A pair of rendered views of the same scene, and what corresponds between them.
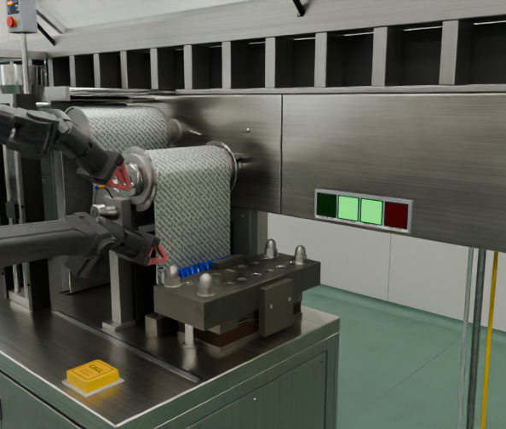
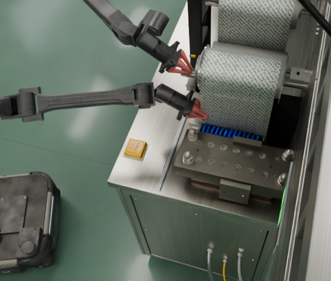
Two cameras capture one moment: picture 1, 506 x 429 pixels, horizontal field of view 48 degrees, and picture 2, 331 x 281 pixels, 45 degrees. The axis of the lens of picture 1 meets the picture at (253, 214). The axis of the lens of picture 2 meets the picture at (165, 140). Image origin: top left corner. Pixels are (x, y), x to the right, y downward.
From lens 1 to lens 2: 130 cm
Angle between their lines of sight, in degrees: 71
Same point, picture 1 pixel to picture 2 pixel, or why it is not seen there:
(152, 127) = (277, 13)
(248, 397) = (190, 211)
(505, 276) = not seen: outside the picture
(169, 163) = (217, 74)
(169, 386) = (146, 181)
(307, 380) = (246, 230)
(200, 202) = (240, 102)
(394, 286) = not seen: outside the picture
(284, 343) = (222, 210)
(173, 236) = (214, 110)
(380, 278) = not seen: outside the picture
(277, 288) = (232, 187)
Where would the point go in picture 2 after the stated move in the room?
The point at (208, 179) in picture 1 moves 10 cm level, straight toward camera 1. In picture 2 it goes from (250, 92) to (223, 106)
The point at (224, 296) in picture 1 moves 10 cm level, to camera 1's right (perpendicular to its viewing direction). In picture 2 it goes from (190, 169) to (204, 193)
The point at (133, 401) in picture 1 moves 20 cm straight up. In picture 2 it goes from (127, 175) to (117, 146)
